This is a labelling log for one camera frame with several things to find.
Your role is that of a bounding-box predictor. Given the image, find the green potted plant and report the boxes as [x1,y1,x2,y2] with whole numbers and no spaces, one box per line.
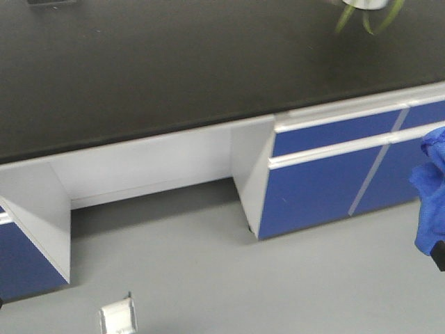
[334,0,405,35]

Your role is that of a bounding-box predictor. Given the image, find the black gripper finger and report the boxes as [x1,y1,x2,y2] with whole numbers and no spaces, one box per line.
[430,240,445,271]

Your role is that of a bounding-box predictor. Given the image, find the dark object top edge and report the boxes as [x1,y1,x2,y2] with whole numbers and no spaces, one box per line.
[26,0,77,6]

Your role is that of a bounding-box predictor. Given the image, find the blue white lab cabinet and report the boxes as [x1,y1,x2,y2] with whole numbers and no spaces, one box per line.
[231,83,444,239]

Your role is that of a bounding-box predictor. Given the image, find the blue microfiber cloth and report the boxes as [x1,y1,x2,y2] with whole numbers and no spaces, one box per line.
[410,127,444,255]

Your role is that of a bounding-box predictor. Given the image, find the blue cabinet left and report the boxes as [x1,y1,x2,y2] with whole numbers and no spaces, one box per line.
[1,164,71,301]

